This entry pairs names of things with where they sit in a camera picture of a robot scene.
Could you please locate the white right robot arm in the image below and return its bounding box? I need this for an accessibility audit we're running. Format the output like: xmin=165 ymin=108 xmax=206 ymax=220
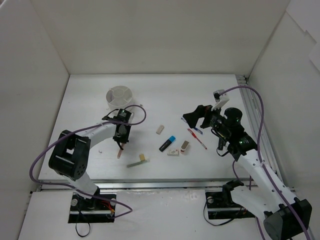
xmin=182 ymin=105 xmax=312 ymax=240

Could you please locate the white round divided container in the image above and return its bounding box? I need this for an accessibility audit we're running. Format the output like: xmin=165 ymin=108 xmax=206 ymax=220
xmin=105 ymin=85 xmax=134 ymax=110

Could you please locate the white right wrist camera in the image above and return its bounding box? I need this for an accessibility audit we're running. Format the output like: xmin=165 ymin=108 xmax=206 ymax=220
xmin=211 ymin=89 xmax=230 ymax=111

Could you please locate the white rectangular eraser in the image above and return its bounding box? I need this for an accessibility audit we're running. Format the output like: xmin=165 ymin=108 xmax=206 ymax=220
xmin=156 ymin=125 xmax=165 ymax=135

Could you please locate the translucent green pen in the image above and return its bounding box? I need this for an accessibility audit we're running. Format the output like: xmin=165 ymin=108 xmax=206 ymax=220
xmin=126 ymin=159 xmax=150 ymax=168

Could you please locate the translucent red pen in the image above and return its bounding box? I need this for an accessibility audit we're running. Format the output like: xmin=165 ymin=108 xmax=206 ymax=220
xmin=117 ymin=149 xmax=123 ymax=159

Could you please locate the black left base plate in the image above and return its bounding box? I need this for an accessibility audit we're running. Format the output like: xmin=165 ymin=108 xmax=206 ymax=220
xmin=68 ymin=193 xmax=116 ymax=224

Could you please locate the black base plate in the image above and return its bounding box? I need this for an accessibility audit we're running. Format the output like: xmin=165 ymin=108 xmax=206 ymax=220
xmin=203 ymin=188 xmax=255 ymax=226
xmin=68 ymin=193 xmax=116 ymax=224

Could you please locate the black yellow-capped highlighter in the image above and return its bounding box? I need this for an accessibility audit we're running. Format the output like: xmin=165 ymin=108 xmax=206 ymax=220
xmin=217 ymin=138 xmax=226 ymax=151

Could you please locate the red white sleeved eraser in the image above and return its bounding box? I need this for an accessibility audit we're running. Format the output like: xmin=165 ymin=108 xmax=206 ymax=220
xmin=180 ymin=140 xmax=190 ymax=154

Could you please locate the blue ballpoint pen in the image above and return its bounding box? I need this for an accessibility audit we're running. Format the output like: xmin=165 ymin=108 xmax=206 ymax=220
xmin=180 ymin=117 xmax=203 ymax=135

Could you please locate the red ballpoint pen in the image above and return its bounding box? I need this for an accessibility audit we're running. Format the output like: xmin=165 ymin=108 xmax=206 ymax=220
xmin=187 ymin=128 xmax=208 ymax=150

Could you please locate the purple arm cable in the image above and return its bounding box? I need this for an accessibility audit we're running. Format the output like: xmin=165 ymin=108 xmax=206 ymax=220
xmin=219 ymin=85 xmax=310 ymax=240
xmin=29 ymin=104 xmax=147 ymax=219

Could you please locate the black blue-capped highlighter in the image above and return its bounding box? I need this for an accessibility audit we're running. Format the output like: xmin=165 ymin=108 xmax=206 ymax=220
xmin=159 ymin=135 xmax=176 ymax=152

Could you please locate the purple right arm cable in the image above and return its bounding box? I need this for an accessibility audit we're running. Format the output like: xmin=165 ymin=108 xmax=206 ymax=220
xmin=219 ymin=85 xmax=310 ymax=240

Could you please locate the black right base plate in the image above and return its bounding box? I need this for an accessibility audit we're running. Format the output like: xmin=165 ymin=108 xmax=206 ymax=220
xmin=203 ymin=188 xmax=255 ymax=226

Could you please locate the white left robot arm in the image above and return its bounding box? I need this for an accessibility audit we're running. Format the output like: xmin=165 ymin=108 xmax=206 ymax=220
xmin=48 ymin=109 xmax=134 ymax=210

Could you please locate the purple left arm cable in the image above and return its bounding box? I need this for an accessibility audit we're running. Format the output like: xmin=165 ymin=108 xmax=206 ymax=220
xmin=29 ymin=104 xmax=147 ymax=219

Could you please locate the tan small eraser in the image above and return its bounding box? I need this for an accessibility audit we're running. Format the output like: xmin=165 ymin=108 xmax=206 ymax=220
xmin=139 ymin=154 xmax=146 ymax=162

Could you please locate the aluminium rail frame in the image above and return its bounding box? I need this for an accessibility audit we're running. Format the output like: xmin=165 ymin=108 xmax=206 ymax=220
xmin=37 ymin=74 xmax=315 ymax=240

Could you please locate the white eraser red print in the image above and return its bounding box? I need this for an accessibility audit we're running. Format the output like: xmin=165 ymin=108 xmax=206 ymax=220
xmin=167 ymin=148 xmax=180 ymax=157

